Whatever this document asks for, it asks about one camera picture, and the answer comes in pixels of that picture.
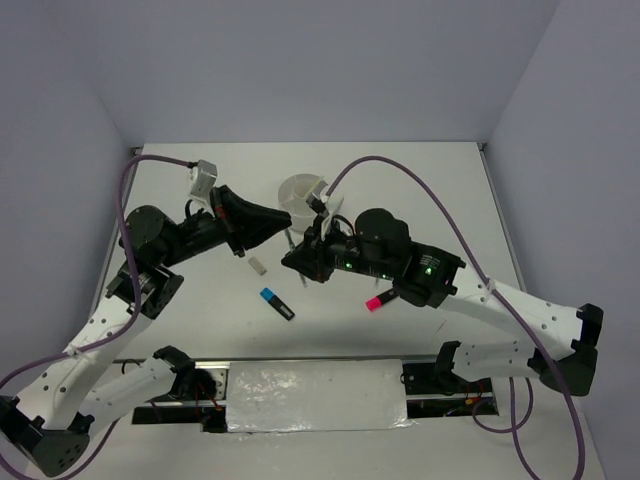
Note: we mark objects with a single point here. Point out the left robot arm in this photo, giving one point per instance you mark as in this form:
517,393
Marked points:
52,420

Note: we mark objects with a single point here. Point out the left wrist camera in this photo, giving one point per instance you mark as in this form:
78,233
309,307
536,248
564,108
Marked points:
201,181

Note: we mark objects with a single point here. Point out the beige eraser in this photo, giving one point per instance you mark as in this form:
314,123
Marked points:
258,267

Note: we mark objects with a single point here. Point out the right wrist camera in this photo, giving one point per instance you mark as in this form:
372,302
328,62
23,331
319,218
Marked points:
316,199

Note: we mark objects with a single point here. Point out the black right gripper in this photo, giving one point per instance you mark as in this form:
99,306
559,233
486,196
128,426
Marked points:
310,257

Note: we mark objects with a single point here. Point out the blue capped black highlighter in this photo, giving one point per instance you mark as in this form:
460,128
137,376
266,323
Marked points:
277,304

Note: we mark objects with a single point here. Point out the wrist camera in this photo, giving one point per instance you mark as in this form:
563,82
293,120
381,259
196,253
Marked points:
316,199
201,181

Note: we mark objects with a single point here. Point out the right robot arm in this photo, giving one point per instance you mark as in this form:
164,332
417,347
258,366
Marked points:
555,344

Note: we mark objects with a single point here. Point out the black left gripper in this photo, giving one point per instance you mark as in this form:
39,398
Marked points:
242,223

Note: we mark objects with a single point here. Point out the silver foil covered plate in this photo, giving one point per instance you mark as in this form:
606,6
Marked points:
315,396

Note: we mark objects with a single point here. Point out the pink capped black highlighter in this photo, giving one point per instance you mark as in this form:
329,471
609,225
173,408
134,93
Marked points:
380,300

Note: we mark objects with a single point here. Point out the white round divided organizer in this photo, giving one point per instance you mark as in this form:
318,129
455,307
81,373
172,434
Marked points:
291,199

